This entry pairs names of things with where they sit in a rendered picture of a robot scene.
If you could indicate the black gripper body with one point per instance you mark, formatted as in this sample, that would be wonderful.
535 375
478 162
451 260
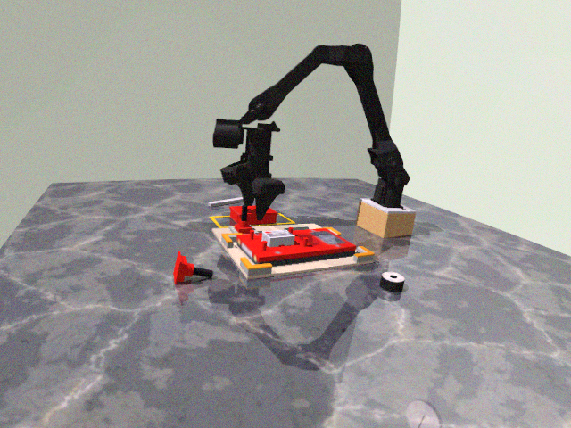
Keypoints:
262 183

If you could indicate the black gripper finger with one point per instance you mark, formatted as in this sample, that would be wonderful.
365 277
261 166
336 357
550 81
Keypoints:
263 201
245 188

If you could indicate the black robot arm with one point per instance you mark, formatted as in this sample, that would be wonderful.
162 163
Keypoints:
357 61

